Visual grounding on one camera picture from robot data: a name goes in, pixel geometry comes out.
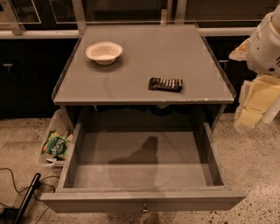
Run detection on green snack bag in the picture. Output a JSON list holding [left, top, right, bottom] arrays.
[[41, 129, 73, 160]]

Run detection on clear plastic bin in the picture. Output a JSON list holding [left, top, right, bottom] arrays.
[[38, 109, 73, 169]]

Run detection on white paper bowl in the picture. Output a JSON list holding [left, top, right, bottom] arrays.
[[86, 42, 123, 65]]

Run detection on grey top drawer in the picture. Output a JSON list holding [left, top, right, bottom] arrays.
[[41, 123, 246, 213]]

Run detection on black cable on floor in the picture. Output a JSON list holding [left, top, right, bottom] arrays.
[[0, 167, 60, 224]]

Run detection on grey drawer cabinet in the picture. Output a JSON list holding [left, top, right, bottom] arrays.
[[52, 24, 235, 127]]

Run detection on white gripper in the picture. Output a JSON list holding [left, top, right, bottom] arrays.
[[229, 11, 280, 131]]

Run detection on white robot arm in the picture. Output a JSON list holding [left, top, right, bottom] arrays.
[[229, 5, 280, 132]]

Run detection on dark snack bar wrapper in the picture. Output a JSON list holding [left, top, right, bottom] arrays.
[[148, 77, 183, 93]]

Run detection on black bar on floor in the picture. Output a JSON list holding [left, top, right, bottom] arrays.
[[12, 173, 41, 224]]

